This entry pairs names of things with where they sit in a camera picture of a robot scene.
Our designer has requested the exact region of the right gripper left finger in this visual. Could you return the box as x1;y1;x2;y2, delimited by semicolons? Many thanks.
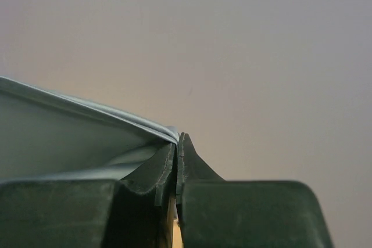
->
121;143;176;206

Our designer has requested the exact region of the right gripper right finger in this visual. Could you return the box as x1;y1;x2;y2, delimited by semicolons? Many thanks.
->
176;132;224;196

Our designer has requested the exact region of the grey pillowcase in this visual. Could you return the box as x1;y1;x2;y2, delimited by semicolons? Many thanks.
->
1;77;179;182

